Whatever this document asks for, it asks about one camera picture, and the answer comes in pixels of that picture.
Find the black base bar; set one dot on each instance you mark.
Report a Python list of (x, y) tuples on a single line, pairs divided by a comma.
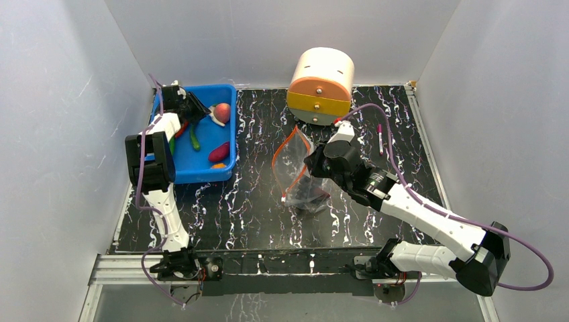
[(295, 271)]

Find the purple sweet potato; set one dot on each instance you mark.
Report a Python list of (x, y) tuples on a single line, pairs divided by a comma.
[(220, 153)]

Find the short green pepper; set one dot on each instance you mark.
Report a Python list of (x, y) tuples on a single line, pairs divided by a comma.
[(193, 138)]

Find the dark grape bunch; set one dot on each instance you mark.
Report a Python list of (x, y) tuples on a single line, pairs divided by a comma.
[(311, 194)]

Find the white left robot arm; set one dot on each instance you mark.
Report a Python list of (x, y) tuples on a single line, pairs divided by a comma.
[(151, 168)]

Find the aluminium frame rail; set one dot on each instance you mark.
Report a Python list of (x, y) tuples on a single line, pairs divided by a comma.
[(486, 304)]

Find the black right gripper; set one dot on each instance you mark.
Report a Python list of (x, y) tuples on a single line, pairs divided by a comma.
[(317, 168)]

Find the pink white marker pen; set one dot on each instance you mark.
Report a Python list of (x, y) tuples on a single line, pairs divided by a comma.
[(380, 140)]

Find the round drawer cabinet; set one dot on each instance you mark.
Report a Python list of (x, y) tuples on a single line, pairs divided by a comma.
[(321, 87)]

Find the peach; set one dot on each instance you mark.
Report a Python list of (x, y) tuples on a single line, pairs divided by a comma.
[(223, 112)]

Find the long green chili pepper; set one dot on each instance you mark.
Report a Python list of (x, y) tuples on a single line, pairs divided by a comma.
[(171, 144)]

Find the white garlic piece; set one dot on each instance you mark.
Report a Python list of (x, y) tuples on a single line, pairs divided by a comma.
[(213, 117)]

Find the red chili pepper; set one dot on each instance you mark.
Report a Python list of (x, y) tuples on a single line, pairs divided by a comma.
[(180, 132)]

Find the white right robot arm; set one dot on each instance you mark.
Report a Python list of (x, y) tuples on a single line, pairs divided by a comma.
[(475, 257)]

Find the blue plastic bin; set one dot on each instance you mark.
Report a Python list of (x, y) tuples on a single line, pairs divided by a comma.
[(191, 153)]

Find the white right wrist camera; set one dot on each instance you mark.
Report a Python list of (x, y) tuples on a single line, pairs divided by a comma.
[(345, 131)]

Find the clear zip top bag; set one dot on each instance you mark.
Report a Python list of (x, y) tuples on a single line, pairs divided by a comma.
[(288, 165)]

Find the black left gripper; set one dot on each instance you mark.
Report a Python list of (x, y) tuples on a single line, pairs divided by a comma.
[(200, 111)]

